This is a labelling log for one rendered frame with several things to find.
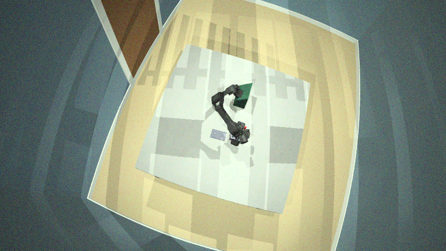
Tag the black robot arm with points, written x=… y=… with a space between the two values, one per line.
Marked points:
x=235 y=129

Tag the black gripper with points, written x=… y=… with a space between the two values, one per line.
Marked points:
x=235 y=142

